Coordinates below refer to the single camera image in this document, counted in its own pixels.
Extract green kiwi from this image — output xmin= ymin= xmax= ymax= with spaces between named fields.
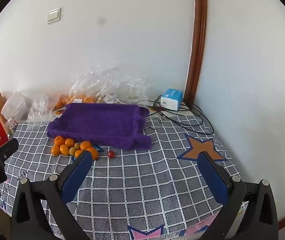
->
xmin=69 ymin=147 xmax=77 ymax=156
xmin=74 ymin=142 xmax=80 ymax=150

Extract oval orange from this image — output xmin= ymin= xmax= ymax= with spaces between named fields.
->
xmin=59 ymin=145 xmax=69 ymax=156

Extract small orange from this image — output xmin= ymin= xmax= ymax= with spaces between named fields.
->
xmin=75 ymin=150 xmax=83 ymax=158
xmin=65 ymin=138 xmax=75 ymax=148

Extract large orange with stem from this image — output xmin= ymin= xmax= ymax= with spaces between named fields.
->
xmin=54 ymin=136 xmax=65 ymax=147

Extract small red tomato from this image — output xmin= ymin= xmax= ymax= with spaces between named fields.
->
xmin=108 ymin=150 xmax=115 ymax=159

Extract small orange front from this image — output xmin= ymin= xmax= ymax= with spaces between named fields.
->
xmin=75 ymin=150 xmax=83 ymax=158

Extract plastic bottle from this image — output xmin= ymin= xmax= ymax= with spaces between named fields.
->
xmin=7 ymin=118 xmax=18 ymax=137

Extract white plastic bag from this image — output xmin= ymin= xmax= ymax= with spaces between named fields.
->
xmin=1 ymin=92 xmax=31 ymax=122

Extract grey checked tablecloth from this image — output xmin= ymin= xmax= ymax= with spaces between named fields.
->
xmin=0 ymin=109 xmax=246 ymax=240

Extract clear bag left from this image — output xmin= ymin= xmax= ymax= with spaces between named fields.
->
xmin=27 ymin=93 xmax=66 ymax=122

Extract purple towel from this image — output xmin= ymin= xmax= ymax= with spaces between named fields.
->
xmin=47 ymin=103 xmax=152 ymax=151

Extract blue white box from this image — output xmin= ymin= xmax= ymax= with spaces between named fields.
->
xmin=160 ymin=88 xmax=183 ymax=111

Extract clear bag of oranges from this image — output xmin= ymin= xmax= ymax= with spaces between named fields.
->
xmin=68 ymin=68 xmax=149 ymax=106

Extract black cables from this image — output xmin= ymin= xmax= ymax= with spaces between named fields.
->
xmin=136 ymin=95 xmax=215 ymax=135

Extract wall light switch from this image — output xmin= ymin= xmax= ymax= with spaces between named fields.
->
xmin=47 ymin=8 xmax=61 ymax=24

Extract brown wooden door frame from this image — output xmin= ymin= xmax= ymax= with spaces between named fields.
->
xmin=184 ymin=0 xmax=207 ymax=107

